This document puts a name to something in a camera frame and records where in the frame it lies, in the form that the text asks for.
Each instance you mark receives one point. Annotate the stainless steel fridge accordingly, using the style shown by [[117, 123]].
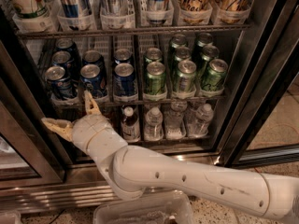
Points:
[[65, 177]]

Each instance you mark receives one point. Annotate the glass fridge door right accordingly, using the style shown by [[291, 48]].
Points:
[[261, 72]]

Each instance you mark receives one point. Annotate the clear water bottle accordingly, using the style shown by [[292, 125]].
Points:
[[174, 120], [153, 125], [199, 120]]

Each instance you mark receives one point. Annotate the clear water bottle middle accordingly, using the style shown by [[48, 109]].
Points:
[[174, 120]]

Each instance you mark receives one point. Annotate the clear plastic bin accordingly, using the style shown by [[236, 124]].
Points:
[[153, 208]]

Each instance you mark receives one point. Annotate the blue pepsi can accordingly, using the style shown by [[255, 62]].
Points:
[[67, 44], [60, 83], [67, 62], [93, 57], [94, 79]]

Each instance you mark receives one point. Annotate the clear water bottle left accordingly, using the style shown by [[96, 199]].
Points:
[[153, 125]]

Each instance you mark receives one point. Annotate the dark drink bottle white cap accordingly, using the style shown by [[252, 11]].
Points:
[[130, 125]]

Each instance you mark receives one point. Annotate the blue red bull can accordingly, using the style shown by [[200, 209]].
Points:
[[156, 11]]

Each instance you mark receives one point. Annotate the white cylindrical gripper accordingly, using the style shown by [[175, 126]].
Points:
[[86, 129]]

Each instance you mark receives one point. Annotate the clear water bottle right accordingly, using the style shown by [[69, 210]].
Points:
[[199, 120]]

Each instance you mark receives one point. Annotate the green can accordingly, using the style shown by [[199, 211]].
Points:
[[177, 40], [181, 54], [214, 75], [152, 55], [155, 78], [201, 40], [184, 76], [207, 54]]

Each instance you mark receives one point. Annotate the white tall can top left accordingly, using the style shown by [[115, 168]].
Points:
[[30, 9]]

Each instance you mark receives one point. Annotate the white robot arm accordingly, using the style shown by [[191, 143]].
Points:
[[129, 170]]

